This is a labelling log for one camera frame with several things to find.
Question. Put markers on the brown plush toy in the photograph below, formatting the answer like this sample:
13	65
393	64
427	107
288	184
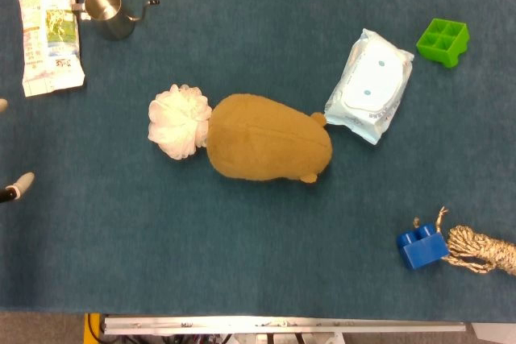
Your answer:
266	138

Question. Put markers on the blue plastic building block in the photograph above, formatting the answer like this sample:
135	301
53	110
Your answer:
421	248

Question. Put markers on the white wet wipes pack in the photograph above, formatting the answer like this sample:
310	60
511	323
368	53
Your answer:
373	86

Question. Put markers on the green plastic grid block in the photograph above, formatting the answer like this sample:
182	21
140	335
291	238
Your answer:
443	42

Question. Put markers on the white noodle snack packet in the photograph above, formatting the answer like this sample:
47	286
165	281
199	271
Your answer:
50	38

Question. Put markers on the yellow frame post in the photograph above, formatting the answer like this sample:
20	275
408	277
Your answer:
92	328

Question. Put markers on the white mesh bath sponge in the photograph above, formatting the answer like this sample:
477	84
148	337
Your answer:
177	122

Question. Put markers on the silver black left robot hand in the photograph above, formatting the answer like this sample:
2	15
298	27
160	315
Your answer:
22	183

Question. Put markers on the steel gooseneck kettle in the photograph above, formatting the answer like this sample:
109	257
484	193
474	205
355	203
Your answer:
109	13

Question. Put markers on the aluminium frame rail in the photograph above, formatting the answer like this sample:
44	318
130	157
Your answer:
282	325

